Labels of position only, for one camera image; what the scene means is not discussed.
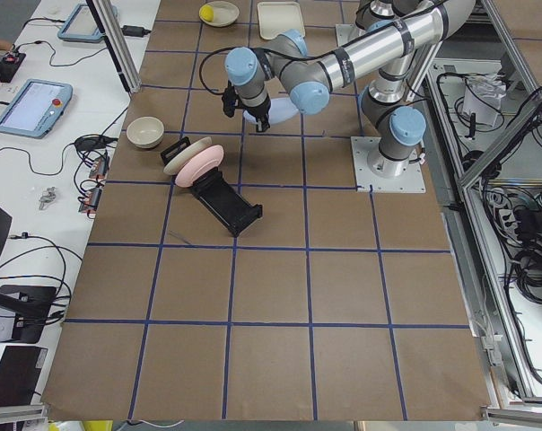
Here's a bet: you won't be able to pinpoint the cream tray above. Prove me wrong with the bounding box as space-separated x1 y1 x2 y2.
257 1 305 40

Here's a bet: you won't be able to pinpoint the cream plate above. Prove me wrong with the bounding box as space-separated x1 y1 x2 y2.
163 136 213 176

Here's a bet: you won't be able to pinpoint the yellow lemon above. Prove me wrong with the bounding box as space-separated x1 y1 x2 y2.
199 4 214 22

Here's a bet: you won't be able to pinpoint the black monitor stand base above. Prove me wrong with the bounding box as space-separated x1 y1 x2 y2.
0 285 57 344

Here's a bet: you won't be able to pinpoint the teach pendant tablet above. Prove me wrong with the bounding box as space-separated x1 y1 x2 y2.
0 79 74 138
57 4 103 43

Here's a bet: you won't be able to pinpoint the pink plate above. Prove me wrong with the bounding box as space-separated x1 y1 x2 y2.
175 145 224 188

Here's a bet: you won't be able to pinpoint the near teach pendant tablet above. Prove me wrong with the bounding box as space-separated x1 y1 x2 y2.
0 79 74 138

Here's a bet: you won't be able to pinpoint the far teach pendant tablet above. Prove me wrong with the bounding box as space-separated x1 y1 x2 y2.
57 4 103 43

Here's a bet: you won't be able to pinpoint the black power adapter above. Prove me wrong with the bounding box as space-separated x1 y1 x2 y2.
121 25 151 38

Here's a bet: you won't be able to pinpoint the metal clamp pieces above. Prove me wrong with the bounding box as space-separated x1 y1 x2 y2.
39 187 57 211

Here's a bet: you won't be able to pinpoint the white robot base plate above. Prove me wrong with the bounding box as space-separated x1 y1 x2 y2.
351 136 426 194

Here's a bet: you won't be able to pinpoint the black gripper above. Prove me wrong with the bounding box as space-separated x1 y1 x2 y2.
240 92 271 133

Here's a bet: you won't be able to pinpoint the black dish rack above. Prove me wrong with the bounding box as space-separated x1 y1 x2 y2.
160 142 263 237

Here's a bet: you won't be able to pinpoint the beige bowl with lemon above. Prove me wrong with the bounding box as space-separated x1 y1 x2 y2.
199 1 240 27

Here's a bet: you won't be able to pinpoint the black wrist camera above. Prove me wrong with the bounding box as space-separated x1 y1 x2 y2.
222 81 243 118

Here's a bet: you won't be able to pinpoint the aluminium frame post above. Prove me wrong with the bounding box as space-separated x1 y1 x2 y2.
86 0 142 94

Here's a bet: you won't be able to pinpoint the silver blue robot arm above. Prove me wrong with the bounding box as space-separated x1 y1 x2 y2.
222 0 475 179

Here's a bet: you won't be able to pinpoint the blue plate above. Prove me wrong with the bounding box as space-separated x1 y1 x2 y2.
267 97 300 126

